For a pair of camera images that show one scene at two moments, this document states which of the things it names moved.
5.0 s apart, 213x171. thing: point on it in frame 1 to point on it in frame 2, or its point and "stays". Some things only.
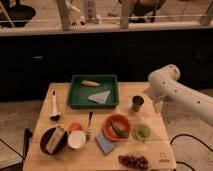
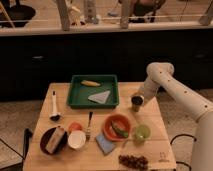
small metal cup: x=137 y=103 stays
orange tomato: x=75 y=126 stays
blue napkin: x=105 y=145 stays
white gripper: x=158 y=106 to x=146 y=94
